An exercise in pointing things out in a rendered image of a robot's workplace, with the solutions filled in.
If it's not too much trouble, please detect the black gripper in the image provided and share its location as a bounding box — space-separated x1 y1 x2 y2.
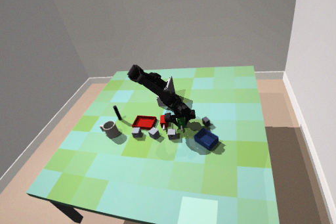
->
164 110 196 127

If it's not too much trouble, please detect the grey mug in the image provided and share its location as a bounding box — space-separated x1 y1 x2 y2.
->
100 121 119 138

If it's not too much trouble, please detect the red tray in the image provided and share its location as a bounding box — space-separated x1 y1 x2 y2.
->
132 116 157 130

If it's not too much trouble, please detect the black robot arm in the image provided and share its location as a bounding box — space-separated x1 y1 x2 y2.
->
127 64 191 117

